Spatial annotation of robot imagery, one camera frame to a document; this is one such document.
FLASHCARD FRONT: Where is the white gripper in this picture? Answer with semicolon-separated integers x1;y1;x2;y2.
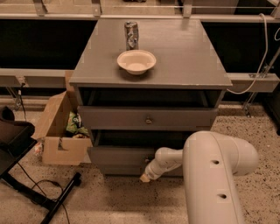
140;159;172;183

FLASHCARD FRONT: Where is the grey drawer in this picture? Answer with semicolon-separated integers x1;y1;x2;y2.
87;129;202;178
78;106;218;131

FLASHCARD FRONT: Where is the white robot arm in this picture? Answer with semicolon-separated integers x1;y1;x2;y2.
140;131;259;224

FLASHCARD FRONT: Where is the grey wooden drawer cabinet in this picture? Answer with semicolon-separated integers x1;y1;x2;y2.
69;18;233;178

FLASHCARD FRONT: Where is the green snack bag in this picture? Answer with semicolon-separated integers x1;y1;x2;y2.
66;112;89;138

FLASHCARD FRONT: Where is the open cardboard box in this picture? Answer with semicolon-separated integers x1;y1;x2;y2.
32;71;92;165

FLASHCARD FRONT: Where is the white paper bowl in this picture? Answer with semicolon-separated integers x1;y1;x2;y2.
117;50;157;75

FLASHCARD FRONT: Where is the black office chair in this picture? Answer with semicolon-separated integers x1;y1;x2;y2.
0;107;81;224

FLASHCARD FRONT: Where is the silver drink can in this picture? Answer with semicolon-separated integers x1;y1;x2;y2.
124;21;139;51

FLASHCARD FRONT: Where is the black floor cable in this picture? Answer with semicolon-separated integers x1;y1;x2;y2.
16;161;71;224

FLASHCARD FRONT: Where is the grey metal rail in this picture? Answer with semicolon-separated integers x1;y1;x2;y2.
0;69;279;93

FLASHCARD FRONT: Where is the white cable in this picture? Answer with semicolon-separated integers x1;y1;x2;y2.
227;13;270;95

